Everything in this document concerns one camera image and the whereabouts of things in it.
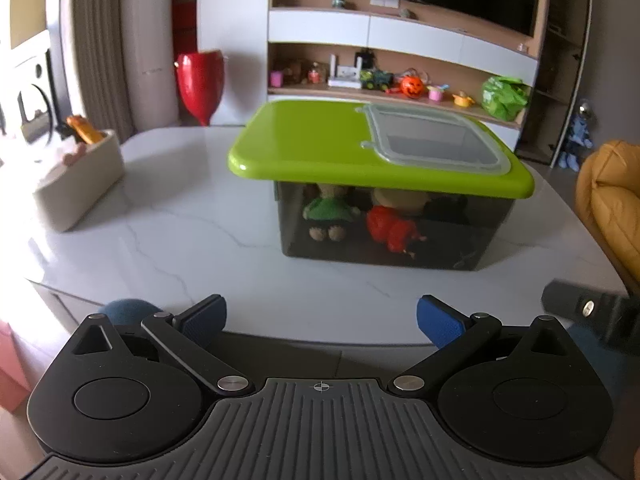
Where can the red floor vase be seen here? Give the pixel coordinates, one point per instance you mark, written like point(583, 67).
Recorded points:
point(200, 77)

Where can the blue round stool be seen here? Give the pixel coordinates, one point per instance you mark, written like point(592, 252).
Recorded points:
point(128, 311)

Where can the pink toy cup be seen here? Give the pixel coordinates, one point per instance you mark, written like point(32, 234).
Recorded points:
point(436, 93)

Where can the green bin lid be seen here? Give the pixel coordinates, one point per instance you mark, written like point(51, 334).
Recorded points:
point(377, 146)

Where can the green plastic bag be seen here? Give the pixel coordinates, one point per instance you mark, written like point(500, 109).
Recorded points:
point(504, 97)

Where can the yellow toy pot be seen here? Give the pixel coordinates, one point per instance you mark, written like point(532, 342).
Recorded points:
point(463, 100)

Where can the cream rectangular desk organizer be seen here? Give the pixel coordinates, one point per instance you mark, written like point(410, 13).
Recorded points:
point(66, 195)

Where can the orange toy in organizer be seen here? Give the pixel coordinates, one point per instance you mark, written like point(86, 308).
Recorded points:
point(84, 129)

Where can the pink small cup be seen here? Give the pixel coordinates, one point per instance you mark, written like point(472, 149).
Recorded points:
point(276, 79)

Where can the green toy tractor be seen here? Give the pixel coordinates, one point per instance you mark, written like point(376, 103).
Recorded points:
point(374, 79)

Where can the white router box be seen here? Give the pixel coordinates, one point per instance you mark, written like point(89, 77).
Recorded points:
point(342, 76)

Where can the white wall shelf unit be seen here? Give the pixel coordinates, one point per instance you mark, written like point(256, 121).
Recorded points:
point(401, 37)

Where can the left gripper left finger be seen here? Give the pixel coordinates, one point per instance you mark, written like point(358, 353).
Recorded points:
point(185, 338)

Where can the blue robot figurine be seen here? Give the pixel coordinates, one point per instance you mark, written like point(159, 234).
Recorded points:
point(578, 139)

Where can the orange pumpkin toy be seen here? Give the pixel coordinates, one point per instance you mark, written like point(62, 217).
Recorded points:
point(412, 87)

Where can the dark grey plush mouse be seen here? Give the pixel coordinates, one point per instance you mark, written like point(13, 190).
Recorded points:
point(446, 209)

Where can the smoky transparent storage bin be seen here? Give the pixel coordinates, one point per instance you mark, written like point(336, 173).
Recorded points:
point(448, 246)

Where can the crochet doll green dress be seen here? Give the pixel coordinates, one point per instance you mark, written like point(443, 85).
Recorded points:
point(329, 215)

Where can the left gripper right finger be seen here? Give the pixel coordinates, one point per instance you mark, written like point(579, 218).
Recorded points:
point(460, 341)

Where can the yellow cushioned chair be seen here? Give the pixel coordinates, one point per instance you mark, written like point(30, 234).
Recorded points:
point(607, 201)

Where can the round beige zipper pouch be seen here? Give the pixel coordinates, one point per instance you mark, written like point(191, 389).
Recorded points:
point(409, 203)

